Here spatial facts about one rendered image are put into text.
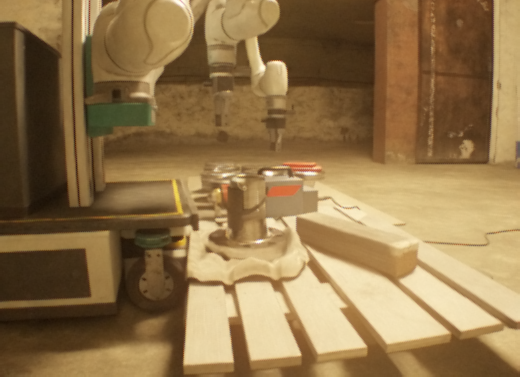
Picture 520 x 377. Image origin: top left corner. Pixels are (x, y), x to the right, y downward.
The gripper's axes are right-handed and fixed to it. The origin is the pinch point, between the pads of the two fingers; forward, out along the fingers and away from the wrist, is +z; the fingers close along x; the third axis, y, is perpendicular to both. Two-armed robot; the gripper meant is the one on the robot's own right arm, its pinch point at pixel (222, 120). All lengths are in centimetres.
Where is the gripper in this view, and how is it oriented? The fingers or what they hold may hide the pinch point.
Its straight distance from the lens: 117.5
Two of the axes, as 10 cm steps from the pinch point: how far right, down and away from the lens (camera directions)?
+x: 2.5, 1.5, -9.6
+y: -9.7, 0.4, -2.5
